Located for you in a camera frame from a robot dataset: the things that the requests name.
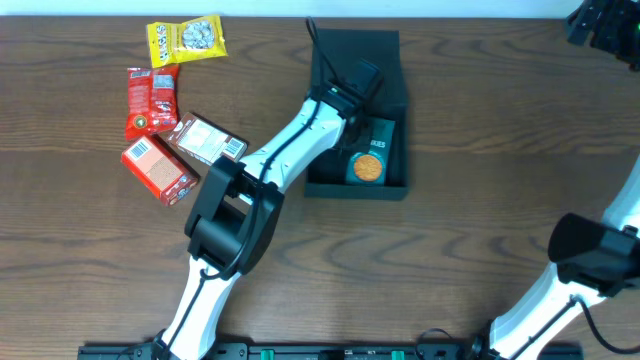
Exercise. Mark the brown and white box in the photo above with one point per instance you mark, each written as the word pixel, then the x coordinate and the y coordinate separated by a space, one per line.
pixel 205 141

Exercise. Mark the black gift box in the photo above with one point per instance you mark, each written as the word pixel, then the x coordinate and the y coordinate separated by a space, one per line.
pixel 335 52

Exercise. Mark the red snack pouch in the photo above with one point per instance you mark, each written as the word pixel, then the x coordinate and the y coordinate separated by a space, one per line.
pixel 152 101

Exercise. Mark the red orange box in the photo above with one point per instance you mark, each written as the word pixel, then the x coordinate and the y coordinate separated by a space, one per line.
pixel 162 173

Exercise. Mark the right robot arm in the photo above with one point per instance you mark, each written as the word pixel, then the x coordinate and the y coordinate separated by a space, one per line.
pixel 589 261

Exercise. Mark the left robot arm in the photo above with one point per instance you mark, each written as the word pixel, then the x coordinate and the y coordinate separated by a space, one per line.
pixel 235 214

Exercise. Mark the yellow candy pouch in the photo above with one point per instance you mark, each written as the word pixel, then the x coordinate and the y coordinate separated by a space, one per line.
pixel 177 43

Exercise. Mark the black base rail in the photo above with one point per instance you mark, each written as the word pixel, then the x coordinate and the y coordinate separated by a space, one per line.
pixel 242 351

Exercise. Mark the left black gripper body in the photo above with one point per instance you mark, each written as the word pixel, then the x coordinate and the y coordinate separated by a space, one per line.
pixel 362 138

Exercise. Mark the teal cookie box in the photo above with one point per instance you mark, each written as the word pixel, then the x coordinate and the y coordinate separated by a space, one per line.
pixel 369 168

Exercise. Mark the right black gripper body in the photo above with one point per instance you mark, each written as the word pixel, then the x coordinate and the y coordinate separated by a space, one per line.
pixel 620 33

